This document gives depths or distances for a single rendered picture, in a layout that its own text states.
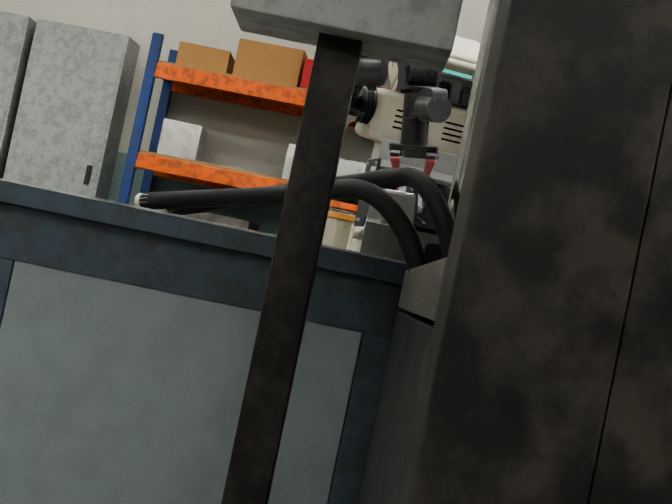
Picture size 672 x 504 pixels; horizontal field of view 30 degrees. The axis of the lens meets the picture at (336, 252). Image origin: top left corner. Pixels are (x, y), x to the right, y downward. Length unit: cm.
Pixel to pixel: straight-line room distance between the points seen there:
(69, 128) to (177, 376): 599
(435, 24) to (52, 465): 97
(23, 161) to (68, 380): 600
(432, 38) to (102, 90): 639
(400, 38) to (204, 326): 65
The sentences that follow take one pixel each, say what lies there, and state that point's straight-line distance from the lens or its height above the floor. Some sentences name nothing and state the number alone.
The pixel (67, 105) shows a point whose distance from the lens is 804.
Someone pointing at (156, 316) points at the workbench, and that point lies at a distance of 208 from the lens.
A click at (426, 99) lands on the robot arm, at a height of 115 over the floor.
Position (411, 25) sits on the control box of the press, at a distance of 168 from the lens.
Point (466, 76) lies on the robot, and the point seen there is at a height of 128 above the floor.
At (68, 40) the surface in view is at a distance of 811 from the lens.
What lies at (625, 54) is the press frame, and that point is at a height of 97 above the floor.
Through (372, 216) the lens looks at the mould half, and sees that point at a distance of 229.
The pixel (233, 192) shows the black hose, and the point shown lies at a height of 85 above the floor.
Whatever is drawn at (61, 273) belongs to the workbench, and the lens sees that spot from 211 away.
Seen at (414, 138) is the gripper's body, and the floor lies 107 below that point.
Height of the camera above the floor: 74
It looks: 2 degrees up
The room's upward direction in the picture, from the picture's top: 12 degrees clockwise
